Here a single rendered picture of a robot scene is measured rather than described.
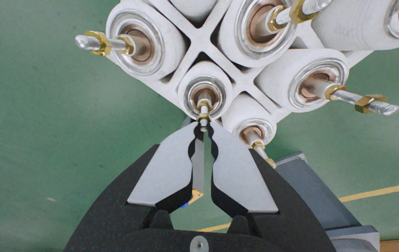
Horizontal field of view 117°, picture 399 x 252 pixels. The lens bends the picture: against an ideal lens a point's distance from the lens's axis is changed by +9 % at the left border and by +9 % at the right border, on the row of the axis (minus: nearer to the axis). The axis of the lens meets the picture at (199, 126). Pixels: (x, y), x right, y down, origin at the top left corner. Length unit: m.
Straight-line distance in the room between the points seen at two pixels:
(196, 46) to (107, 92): 0.43
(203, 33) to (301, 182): 0.63
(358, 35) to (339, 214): 0.50
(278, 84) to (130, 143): 0.64
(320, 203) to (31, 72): 1.13
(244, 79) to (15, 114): 0.97
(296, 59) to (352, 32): 0.07
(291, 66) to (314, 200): 0.52
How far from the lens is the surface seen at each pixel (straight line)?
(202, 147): 0.35
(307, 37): 0.32
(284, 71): 0.24
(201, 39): 0.27
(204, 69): 0.20
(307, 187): 0.67
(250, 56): 0.20
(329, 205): 0.65
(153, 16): 0.21
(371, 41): 0.29
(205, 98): 0.18
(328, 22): 0.32
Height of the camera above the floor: 0.45
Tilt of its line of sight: 58 degrees down
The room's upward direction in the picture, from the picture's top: 174 degrees counter-clockwise
